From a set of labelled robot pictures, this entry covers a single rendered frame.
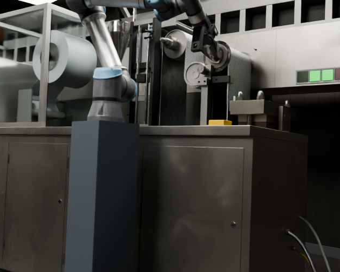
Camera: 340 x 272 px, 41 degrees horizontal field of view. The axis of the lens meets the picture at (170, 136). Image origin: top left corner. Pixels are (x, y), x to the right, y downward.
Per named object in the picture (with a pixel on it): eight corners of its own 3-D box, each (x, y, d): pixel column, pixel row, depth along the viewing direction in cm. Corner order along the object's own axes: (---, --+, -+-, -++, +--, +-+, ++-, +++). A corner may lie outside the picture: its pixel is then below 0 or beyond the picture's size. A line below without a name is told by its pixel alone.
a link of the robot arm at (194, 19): (198, 15, 191) (183, 18, 195) (203, 24, 193) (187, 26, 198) (205, 5, 195) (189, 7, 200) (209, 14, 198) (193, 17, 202)
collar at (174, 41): (162, 48, 224) (162, 36, 224) (169, 51, 229) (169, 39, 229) (172, 47, 220) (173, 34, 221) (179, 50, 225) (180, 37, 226)
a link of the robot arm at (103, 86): (86, 96, 182) (88, 63, 183) (101, 101, 195) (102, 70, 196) (114, 96, 179) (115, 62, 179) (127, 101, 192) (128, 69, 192)
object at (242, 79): (226, 104, 208) (228, 65, 209) (249, 109, 227) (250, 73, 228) (227, 104, 207) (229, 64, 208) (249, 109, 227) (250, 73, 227)
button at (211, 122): (208, 126, 181) (208, 120, 181) (216, 127, 187) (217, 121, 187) (223, 126, 177) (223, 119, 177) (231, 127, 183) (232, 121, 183)
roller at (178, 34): (163, 59, 231) (164, 32, 232) (189, 68, 251) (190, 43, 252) (185, 56, 223) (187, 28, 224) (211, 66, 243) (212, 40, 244)
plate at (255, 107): (230, 114, 202) (230, 100, 202) (266, 121, 234) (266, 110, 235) (263, 113, 192) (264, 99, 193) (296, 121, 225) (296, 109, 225)
